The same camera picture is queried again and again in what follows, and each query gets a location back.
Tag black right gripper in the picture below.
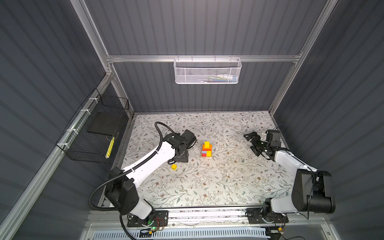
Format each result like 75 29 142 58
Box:
244 132 270 156

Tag orange block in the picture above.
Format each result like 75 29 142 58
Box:
202 145 213 151

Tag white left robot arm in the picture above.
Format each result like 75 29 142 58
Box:
105 130 197 226

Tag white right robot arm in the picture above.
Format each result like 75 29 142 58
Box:
244 130 336 224

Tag pens in white basket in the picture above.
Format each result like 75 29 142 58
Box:
199 74 238 84

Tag yellow marker pen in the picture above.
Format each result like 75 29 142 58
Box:
105 137 115 159

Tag black flat pad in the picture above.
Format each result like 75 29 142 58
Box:
87 112 121 137

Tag white perforated vent panel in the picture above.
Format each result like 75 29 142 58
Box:
89 227 268 240

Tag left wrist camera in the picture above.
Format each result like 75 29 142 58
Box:
181 130 197 149

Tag black corrugated cable conduit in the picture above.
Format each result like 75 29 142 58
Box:
87 121 178 240

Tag aluminium mounting rail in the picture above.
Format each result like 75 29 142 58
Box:
85 206 328 229

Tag white wire mesh basket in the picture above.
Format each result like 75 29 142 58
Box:
173 58 242 85

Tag black wire basket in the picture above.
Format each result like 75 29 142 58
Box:
56 90 130 163

